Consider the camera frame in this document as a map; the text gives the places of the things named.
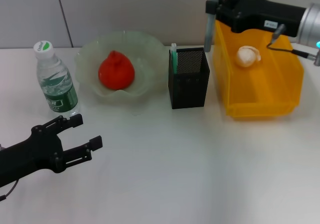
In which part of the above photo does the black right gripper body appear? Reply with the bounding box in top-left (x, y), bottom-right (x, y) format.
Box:
top-left (216, 0), bottom-right (307, 38)

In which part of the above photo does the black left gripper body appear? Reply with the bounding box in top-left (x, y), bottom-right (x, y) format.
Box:
top-left (0, 124), bottom-right (65, 188)

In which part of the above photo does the silver marker pen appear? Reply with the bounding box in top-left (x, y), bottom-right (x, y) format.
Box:
top-left (203, 0), bottom-right (221, 53)

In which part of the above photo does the clear green-label water bottle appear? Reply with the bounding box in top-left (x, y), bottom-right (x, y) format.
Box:
top-left (33, 40), bottom-right (81, 117)

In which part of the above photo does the white paper ball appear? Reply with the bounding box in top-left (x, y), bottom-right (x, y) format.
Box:
top-left (235, 45), bottom-right (263, 68)

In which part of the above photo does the green utility knife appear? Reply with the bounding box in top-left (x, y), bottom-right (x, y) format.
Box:
top-left (169, 43), bottom-right (179, 75)

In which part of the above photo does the orange fruit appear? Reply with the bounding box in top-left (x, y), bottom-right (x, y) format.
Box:
top-left (97, 50), bottom-right (136, 91)

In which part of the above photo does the green glass fruit plate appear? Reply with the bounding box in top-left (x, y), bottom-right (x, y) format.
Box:
top-left (75, 30), bottom-right (167, 106)

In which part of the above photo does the black mesh pen holder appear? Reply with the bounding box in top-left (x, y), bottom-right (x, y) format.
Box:
top-left (168, 47), bottom-right (212, 110)

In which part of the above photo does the yellow plastic bin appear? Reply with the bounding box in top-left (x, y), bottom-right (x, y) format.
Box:
top-left (213, 20), bottom-right (305, 121)

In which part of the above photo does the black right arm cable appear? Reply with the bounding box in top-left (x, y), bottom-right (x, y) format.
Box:
top-left (266, 24), bottom-right (320, 67)

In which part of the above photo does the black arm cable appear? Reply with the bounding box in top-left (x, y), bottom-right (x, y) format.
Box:
top-left (266, 24), bottom-right (320, 67)
top-left (0, 178), bottom-right (20, 201)

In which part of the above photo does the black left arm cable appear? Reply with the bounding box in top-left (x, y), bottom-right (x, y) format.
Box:
top-left (0, 178), bottom-right (20, 201)

